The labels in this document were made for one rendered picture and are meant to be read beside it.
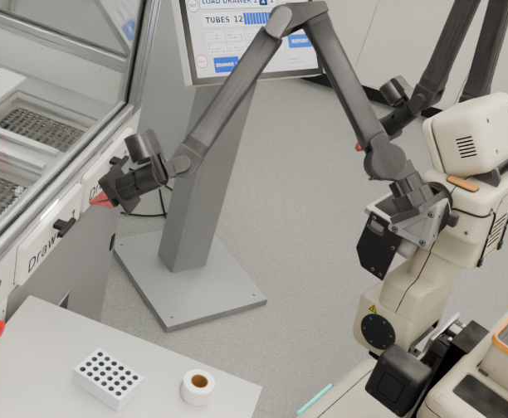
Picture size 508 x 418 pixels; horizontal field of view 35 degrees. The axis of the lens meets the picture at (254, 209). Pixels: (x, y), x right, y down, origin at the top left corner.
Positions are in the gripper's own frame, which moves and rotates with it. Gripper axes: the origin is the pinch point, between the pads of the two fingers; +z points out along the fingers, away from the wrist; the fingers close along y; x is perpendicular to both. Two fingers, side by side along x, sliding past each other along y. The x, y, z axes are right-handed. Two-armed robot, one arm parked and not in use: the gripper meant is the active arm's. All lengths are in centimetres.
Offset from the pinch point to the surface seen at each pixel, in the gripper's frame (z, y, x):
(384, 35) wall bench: 2, -67, -302
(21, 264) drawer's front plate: 12.6, -2.0, 17.1
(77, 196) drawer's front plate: 10.2, 0.1, -8.9
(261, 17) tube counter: -16, 4, -102
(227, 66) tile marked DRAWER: -6, -2, -84
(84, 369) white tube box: 3.6, -24.4, 29.4
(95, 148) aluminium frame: 6.1, 6.4, -20.3
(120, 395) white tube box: -3.0, -31.2, 31.9
